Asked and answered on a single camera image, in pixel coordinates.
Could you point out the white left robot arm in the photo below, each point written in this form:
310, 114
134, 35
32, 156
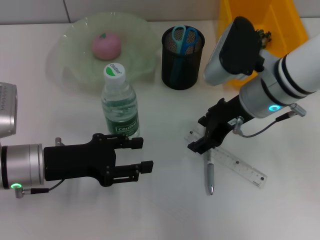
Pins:
25, 162

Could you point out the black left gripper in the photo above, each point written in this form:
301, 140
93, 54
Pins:
75, 161

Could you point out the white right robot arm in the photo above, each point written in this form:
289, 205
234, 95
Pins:
295, 70

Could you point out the pale green glass fruit plate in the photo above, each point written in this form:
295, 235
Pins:
75, 55

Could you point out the black mesh pen holder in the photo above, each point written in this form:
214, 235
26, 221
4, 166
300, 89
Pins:
192, 72

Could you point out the clear plastic ruler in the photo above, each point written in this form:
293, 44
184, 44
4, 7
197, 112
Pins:
245, 170

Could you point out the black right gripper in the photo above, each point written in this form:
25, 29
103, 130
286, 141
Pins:
222, 120

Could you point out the clear green-label water bottle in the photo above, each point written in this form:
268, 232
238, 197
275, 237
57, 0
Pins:
120, 107

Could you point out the grey clear ballpoint pen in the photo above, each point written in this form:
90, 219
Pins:
210, 175

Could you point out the pink toy peach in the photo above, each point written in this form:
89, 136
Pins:
106, 46

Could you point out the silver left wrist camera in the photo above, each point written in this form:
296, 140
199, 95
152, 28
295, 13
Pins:
7, 110

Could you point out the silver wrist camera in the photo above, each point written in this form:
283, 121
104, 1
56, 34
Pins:
7, 110
237, 50

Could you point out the yellow plastic bin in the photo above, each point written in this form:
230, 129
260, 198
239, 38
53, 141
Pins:
287, 22

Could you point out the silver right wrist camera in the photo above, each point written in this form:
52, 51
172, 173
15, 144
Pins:
237, 50

